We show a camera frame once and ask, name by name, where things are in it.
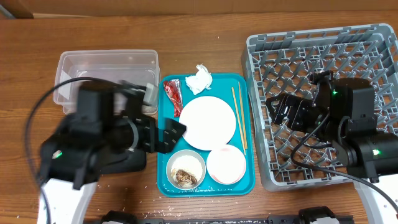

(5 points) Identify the large white plate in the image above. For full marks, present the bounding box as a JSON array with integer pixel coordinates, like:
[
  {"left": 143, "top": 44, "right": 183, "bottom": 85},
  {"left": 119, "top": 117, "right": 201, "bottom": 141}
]
[{"left": 179, "top": 96, "right": 236, "bottom": 151}]

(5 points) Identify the small white pink bowl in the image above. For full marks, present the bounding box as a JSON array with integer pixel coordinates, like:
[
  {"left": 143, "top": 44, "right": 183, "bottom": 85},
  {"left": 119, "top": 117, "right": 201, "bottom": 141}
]
[{"left": 206, "top": 144, "right": 247, "bottom": 185}]

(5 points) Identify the wooden chopstick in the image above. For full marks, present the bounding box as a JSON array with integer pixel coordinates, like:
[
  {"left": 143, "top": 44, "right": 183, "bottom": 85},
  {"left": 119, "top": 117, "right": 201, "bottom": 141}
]
[
  {"left": 231, "top": 87, "right": 246, "bottom": 156},
  {"left": 238, "top": 82, "right": 248, "bottom": 155}
]

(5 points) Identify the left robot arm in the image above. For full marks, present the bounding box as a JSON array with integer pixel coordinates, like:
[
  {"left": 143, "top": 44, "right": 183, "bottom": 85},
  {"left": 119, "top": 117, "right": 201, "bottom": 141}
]
[{"left": 37, "top": 81, "right": 186, "bottom": 223}]

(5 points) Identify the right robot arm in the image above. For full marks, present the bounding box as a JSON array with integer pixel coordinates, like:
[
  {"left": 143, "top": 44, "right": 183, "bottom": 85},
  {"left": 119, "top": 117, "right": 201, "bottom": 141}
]
[{"left": 266, "top": 78, "right": 397, "bottom": 223}]

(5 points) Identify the black waste bin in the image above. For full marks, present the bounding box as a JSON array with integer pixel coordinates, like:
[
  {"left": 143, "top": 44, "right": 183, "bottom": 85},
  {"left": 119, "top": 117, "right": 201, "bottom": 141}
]
[{"left": 100, "top": 150, "right": 147, "bottom": 175}]

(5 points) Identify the metal bowl with food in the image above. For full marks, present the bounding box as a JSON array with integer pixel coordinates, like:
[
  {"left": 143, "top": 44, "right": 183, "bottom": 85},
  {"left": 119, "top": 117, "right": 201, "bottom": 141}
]
[{"left": 166, "top": 149, "right": 206, "bottom": 190}]

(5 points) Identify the red foil wrapper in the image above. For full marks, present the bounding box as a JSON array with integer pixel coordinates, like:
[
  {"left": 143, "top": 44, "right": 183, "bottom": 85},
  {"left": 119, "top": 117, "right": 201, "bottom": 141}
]
[{"left": 163, "top": 79, "right": 183, "bottom": 118}]

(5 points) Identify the teal plastic tray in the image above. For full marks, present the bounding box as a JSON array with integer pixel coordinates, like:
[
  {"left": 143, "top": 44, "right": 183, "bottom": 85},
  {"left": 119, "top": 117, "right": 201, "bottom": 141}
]
[{"left": 157, "top": 73, "right": 256, "bottom": 197}]

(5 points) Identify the grey dish rack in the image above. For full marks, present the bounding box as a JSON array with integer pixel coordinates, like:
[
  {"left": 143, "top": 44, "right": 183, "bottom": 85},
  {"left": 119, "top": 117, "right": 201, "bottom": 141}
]
[{"left": 241, "top": 24, "right": 397, "bottom": 191}]

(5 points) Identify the crumpled white napkin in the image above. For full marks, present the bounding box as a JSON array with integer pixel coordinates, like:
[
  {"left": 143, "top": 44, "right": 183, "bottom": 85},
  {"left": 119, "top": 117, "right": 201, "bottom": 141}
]
[{"left": 185, "top": 64, "right": 213, "bottom": 95}]

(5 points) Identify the clear plastic bin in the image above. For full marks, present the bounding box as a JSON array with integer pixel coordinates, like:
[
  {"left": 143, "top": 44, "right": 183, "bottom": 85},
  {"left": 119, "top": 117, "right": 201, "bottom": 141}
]
[{"left": 53, "top": 49, "right": 160, "bottom": 114}]

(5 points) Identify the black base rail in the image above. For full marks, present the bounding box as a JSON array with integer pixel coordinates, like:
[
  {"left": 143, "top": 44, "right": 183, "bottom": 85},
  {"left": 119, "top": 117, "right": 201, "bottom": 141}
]
[{"left": 99, "top": 205, "right": 355, "bottom": 224}]

